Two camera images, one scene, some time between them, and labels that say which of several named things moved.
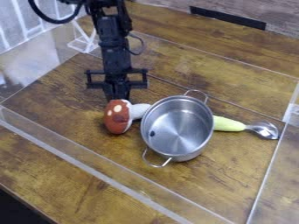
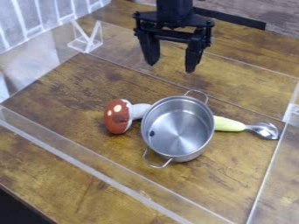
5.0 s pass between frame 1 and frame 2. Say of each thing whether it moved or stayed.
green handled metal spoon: stayed
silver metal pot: stayed
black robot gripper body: moved
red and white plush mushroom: stayed
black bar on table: stayed
